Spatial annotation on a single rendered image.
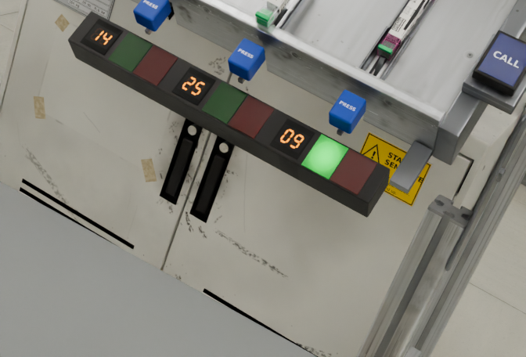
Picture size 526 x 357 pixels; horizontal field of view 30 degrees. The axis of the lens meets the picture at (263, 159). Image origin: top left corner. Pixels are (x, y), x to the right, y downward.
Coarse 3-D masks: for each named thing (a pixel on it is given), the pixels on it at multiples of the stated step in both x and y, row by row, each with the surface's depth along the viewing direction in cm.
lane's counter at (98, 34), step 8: (96, 24) 97; (104, 24) 97; (88, 32) 97; (96, 32) 97; (104, 32) 96; (112, 32) 96; (120, 32) 96; (88, 40) 96; (96, 40) 96; (104, 40) 96; (112, 40) 96; (96, 48) 96; (104, 48) 96
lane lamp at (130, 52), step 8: (128, 32) 96; (128, 40) 96; (136, 40) 96; (144, 40) 96; (120, 48) 96; (128, 48) 96; (136, 48) 95; (144, 48) 95; (112, 56) 95; (120, 56) 95; (128, 56) 95; (136, 56) 95; (120, 64) 95; (128, 64) 95; (136, 64) 95
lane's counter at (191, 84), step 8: (192, 72) 94; (200, 72) 94; (184, 80) 94; (192, 80) 94; (200, 80) 93; (208, 80) 93; (176, 88) 93; (184, 88) 93; (192, 88) 93; (200, 88) 93; (208, 88) 93; (184, 96) 93; (192, 96) 93; (200, 96) 93
